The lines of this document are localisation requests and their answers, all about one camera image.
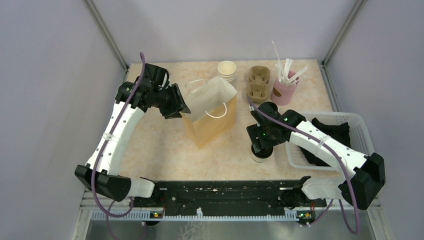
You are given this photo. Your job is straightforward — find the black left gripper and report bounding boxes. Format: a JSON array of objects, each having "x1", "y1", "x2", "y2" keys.
[{"x1": 153, "y1": 82, "x2": 191, "y2": 119}]

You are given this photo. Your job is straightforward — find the black plastic cup lid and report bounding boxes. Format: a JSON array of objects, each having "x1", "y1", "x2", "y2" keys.
[{"x1": 251, "y1": 146, "x2": 274, "y2": 159}]

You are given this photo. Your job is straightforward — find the white paper cup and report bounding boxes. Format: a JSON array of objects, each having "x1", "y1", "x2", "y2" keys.
[{"x1": 252, "y1": 155, "x2": 270, "y2": 163}]

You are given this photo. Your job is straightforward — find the brown paper bag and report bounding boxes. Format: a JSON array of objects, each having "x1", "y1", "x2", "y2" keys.
[{"x1": 182, "y1": 75, "x2": 238, "y2": 149}]

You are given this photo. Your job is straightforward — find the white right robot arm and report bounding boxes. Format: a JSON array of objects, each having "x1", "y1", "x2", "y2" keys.
[{"x1": 246, "y1": 101, "x2": 386, "y2": 210}]

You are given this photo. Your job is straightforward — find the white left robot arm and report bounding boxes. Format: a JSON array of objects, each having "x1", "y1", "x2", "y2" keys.
[{"x1": 74, "y1": 63, "x2": 191, "y2": 207}]

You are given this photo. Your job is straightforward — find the stack of black lids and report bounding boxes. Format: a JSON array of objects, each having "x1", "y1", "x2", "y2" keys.
[{"x1": 258, "y1": 101, "x2": 279, "y2": 116}]

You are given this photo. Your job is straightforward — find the pink straw holder cup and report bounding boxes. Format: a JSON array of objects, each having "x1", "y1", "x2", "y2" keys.
[{"x1": 270, "y1": 78, "x2": 298, "y2": 106}]

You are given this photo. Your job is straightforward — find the brown cardboard cup carrier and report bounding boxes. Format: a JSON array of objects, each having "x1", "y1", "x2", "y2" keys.
[{"x1": 246, "y1": 65, "x2": 271, "y2": 104}]

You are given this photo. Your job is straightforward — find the stack of white paper cups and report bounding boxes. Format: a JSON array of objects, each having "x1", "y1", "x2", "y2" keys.
[{"x1": 217, "y1": 60, "x2": 237, "y2": 82}]

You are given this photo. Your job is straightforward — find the black cloth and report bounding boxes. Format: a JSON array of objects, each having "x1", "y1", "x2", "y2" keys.
[{"x1": 300, "y1": 117, "x2": 351, "y2": 167}]

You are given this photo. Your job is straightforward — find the white plastic basket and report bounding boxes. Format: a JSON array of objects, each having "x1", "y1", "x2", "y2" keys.
[{"x1": 285, "y1": 111, "x2": 375, "y2": 171}]

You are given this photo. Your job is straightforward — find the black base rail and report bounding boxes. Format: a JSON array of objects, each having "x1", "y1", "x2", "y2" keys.
[{"x1": 133, "y1": 180, "x2": 327, "y2": 219}]

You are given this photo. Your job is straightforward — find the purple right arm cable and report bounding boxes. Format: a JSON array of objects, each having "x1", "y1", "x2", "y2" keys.
[{"x1": 246, "y1": 96, "x2": 362, "y2": 235}]

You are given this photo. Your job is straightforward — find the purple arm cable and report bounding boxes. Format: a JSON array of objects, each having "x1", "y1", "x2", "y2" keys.
[
  {"x1": 246, "y1": 96, "x2": 362, "y2": 235},
  {"x1": 91, "y1": 51, "x2": 147, "y2": 240}
]

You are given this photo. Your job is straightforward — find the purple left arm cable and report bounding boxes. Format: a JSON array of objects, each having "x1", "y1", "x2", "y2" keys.
[{"x1": 91, "y1": 51, "x2": 147, "y2": 240}]

